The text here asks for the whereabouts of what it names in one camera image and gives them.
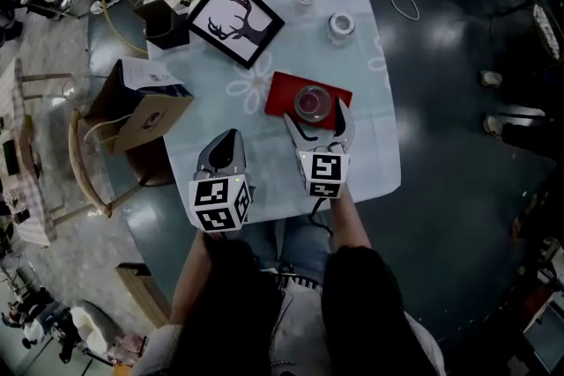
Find clear glass cup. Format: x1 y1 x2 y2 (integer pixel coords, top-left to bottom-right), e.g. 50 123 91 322
293 85 333 123

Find table with checked cloth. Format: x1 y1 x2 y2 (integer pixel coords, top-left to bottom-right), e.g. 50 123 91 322
0 56 58 247

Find grey armchair with white cushion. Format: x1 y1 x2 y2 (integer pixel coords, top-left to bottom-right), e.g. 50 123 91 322
70 299 122 357

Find black rectangular box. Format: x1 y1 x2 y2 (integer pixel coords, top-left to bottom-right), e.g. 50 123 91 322
1 138 22 177

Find black square box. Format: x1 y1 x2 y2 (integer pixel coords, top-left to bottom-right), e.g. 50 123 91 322
133 0 191 51

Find wooden chair with dark seat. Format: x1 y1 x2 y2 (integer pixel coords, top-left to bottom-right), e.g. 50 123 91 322
68 108 177 219

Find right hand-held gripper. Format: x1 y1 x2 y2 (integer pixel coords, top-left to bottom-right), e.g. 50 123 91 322
283 97 356 200

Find person's white top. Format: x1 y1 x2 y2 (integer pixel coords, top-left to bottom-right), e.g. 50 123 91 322
131 272 446 376

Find brown paper bag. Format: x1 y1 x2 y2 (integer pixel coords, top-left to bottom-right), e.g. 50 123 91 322
81 56 195 156

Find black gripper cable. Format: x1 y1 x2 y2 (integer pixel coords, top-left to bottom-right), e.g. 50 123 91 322
307 196 335 238

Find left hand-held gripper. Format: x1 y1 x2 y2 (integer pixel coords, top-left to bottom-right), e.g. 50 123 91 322
188 129 256 233

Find person's left forearm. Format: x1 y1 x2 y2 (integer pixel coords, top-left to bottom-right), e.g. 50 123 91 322
169 231 221 327

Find person's right forearm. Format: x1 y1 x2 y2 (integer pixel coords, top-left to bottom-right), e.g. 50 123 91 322
330 184 372 252

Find checked seat cushion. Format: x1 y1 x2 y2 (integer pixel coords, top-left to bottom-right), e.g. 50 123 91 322
531 3 564 63

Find red rectangular tray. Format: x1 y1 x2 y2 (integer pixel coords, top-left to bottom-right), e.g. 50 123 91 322
263 70 354 131

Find wooden slatted board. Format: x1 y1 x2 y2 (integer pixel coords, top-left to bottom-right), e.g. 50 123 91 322
116 262 173 329

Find person's blue jeans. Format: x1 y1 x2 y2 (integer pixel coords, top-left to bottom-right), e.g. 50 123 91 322
240 210 336 278

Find black framed deer picture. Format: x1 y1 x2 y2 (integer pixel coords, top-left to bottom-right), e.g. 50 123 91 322
186 0 286 70

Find pale blue tablecloth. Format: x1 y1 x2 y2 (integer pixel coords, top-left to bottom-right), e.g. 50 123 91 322
147 0 403 225

